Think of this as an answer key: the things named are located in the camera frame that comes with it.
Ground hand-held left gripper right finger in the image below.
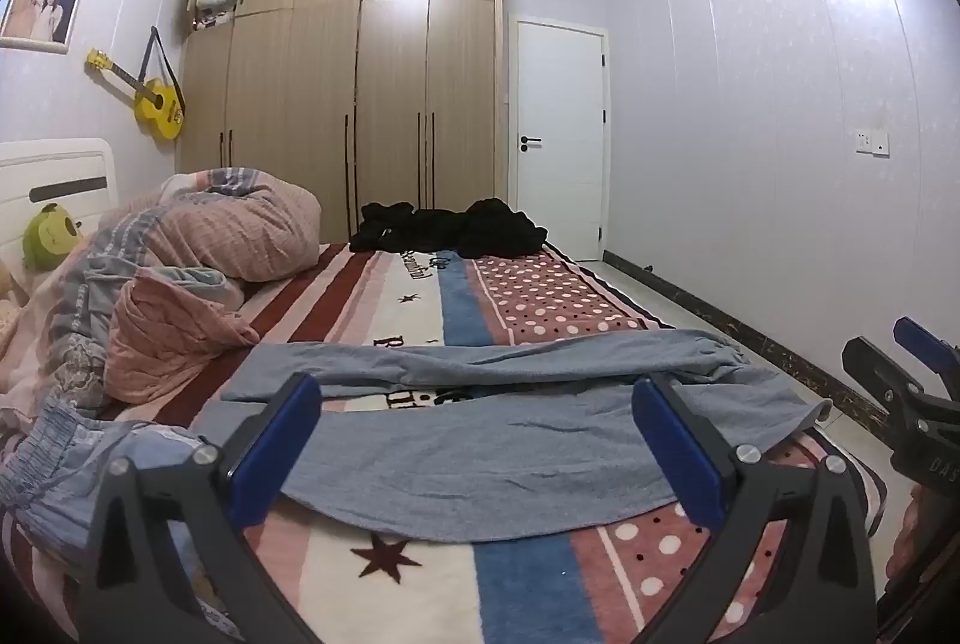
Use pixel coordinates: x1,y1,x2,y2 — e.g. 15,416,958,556
631,374,878,644

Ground striped polka dot printed blanket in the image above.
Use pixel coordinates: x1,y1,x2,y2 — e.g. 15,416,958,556
0,239,886,644

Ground light wooden wardrobe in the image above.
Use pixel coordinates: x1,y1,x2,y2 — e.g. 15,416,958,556
180,0,507,244

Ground white bed headboard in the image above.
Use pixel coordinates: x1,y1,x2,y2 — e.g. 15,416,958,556
0,137,121,255

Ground yellow guitar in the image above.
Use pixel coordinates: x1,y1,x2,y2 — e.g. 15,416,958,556
85,25,187,144

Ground light blue cloth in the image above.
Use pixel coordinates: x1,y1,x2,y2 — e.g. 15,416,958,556
0,389,218,514

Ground pink striped quilt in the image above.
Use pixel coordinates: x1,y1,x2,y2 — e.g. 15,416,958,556
0,167,323,420

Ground blue-grey pants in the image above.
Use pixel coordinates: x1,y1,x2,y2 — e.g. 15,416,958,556
187,329,833,544

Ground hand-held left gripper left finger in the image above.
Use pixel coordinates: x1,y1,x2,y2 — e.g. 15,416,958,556
79,372,323,644

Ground white door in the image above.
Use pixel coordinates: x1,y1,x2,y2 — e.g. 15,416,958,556
508,14,608,262

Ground green plush toy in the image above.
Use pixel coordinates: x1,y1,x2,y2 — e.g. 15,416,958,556
22,203,82,274

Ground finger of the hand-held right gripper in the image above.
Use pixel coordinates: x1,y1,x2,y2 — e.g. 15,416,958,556
892,316,960,390
841,335,929,435

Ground framed wall photo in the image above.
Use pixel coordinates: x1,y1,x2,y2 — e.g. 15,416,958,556
0,0,85,52

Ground pile of black clothes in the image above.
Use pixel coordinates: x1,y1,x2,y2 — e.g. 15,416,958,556
349,197,548,260

